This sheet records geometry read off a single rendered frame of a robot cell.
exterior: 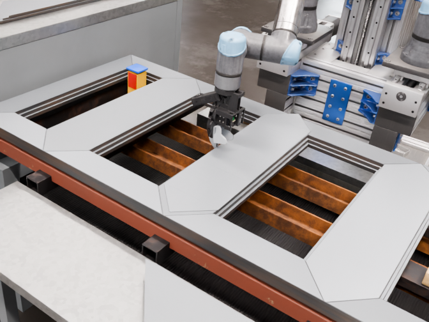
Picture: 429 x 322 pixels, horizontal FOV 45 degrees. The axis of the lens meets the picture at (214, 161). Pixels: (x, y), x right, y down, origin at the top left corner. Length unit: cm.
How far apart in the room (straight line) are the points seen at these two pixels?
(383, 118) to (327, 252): 83
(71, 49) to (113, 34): 22
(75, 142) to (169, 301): 63
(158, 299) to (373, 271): 50
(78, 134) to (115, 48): 66
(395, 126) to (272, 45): 67
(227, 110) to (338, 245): 50
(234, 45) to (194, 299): 67
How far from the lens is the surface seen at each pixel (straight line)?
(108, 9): 215
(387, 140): 204
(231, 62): 145
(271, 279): 122
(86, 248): 139
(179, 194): 140
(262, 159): 159
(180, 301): 120
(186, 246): 133
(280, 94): 213
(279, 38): 154
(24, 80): 195
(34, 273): 134
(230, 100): 151
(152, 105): 184
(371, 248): 136
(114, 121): 173
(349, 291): 122
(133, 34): 229
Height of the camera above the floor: 168
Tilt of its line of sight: 32 degrees down
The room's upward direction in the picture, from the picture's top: 7 degrees clockwise
